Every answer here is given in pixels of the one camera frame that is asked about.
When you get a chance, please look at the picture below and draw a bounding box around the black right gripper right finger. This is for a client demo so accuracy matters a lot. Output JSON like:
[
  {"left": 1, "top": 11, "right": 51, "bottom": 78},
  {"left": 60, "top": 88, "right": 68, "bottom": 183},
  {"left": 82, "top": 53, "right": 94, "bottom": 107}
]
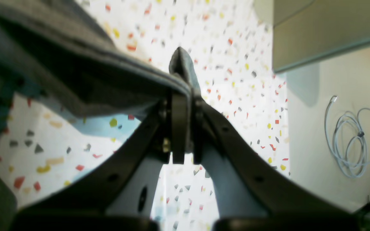
[{"left": 192, "top": 98, "right": 360, "bottom": 231}]

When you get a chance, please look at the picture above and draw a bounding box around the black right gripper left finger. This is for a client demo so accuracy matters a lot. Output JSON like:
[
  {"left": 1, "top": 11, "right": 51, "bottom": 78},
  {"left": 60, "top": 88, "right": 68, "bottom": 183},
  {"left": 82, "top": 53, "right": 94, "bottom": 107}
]
[{"left": 13, "top": 93, "right": 188, "bottom": 231}]

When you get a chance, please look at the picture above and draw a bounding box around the grey t-shirt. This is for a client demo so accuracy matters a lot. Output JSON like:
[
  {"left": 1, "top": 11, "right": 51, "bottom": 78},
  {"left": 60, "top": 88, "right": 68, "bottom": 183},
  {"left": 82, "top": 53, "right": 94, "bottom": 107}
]
[{"left": 0, "top": 0, "right": 201, "bottom": 231}]

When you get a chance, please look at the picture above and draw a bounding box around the terrazzo pattern tablecloth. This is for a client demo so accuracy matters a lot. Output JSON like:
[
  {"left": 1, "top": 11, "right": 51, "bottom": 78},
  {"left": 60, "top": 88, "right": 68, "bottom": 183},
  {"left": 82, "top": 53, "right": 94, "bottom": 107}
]
[{"left": 0, "top": 0, "right": 291, "bottom": 231}]

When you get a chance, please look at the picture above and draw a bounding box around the coiled white cable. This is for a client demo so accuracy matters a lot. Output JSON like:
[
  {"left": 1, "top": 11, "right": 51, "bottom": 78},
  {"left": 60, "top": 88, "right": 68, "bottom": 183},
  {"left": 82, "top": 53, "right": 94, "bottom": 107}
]
[{"left": 324, "top": 95, "right": 370, "bottom": 179}]

